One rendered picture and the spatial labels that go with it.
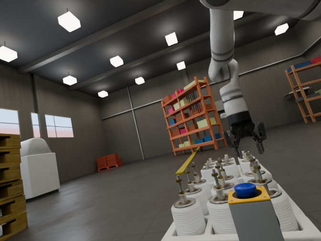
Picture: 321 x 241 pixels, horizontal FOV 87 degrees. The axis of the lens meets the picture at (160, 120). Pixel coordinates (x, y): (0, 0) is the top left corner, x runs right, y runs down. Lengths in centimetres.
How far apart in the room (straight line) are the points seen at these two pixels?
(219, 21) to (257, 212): 46
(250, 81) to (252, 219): 1168
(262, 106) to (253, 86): 132
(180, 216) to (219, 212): 12
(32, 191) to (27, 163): 65
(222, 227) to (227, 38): 52
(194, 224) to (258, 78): 1172
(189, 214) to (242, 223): 23
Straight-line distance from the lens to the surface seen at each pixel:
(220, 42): 57
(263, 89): 1199
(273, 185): 67
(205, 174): 109
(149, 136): 1182
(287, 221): 57
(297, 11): 51
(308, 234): 55
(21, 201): 240
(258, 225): 38
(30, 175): 512
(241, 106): 64
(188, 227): 59
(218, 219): 56
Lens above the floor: 44
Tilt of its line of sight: 9 degrees up
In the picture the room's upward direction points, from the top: 14 degrees counter-clockwise
